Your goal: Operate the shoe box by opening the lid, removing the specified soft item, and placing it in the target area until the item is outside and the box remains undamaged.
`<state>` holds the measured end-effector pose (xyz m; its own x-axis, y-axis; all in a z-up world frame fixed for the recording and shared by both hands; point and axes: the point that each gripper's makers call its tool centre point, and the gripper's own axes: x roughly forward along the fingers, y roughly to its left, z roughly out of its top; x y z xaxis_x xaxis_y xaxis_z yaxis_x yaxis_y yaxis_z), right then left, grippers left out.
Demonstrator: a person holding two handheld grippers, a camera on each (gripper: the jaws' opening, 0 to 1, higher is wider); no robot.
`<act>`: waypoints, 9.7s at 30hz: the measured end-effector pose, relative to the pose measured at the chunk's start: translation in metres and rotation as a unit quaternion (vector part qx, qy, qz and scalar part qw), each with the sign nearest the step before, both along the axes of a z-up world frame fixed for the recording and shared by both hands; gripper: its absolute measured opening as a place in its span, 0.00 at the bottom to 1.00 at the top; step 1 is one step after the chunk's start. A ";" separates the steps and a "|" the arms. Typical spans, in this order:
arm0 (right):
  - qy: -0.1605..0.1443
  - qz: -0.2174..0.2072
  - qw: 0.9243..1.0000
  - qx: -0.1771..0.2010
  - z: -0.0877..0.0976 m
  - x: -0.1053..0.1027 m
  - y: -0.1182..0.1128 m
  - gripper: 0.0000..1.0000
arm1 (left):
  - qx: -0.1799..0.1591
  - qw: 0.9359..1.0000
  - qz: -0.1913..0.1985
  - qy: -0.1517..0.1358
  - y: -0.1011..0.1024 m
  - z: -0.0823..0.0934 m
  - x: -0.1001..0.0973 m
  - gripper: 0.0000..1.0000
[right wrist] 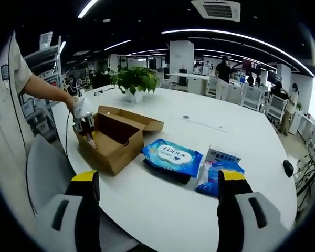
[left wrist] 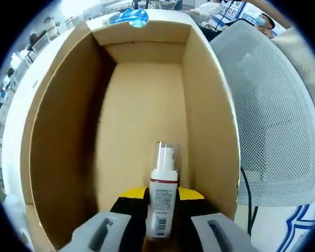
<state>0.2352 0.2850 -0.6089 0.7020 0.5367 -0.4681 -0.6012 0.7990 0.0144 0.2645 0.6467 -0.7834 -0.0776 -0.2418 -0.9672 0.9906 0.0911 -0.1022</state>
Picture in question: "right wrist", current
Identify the white mesh background chair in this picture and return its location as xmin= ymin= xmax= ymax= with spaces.
xmin=265 ymin=94 xmax=289 ymax=123
xmin=242 ymin=85 xmax=263 ymax=111

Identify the pink soft packet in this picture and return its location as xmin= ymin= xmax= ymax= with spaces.
xmin=85 ymin=132 xmax=98 ymax=150

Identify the black computer mouse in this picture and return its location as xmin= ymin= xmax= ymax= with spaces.
xmin=282 ymin=159 xmax=295 ymax=178

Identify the person's left hand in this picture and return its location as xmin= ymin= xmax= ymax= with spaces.
xmin=65 ymin=96 xmax=77 ymax=113

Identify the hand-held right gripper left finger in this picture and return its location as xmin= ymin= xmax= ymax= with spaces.
xmin=36 ymin=170 xmax=102 ymax=252

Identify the worn grey device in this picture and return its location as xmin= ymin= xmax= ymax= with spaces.
xmin=1 ymin=64 xmax=11 ymax=89

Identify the dark red wall display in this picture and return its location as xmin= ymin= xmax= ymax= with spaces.
xmin=243 ymin=58 xmax=262 ymax=75

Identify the long curved ceiling light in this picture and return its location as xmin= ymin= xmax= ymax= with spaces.
xmin=161 ymin=28 xmax=315 ymax=77

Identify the white medicine carton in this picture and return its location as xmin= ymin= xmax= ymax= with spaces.
xmin=205 ymin=145 xmax=243 ymax=165

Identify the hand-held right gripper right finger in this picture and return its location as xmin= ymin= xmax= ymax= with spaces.
xmin=217 ymin=169 xmax=291 ymax=252

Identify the metal shelf rack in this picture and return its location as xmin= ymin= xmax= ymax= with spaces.
xmin=23 ymin=31 xmax=63 ymax=112

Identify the blue white tissue packet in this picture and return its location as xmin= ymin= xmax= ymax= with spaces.
xmin=195 ymin=160 xmax=245 ymax=198

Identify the ceiling air conditioner vent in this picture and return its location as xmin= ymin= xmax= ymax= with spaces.
xmin=191 ymin=0 xmax=242 ymax=23

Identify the bundle of black cables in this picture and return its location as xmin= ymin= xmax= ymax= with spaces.
xmin=295 ymin=154 xmax=315 ymax=211

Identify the potted green plant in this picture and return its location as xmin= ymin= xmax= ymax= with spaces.
xmin=109 ymin=67 xmax=160 ymax=103

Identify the brown cardboard shoe box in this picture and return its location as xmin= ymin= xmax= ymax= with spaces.
xmin=75 ymin=105 xmax=165 ymax=176

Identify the blue wet wipes packet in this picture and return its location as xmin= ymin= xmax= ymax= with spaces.
xmin=141 ymin=138 xmax=204 ymax=179

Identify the person in white shirt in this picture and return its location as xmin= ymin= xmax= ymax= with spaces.
xmin=0 ymin=31 xmax=35 ymax=226

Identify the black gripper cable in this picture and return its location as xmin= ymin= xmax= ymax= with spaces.
xmin=64 ymin=110 xmax=72 ymax=159

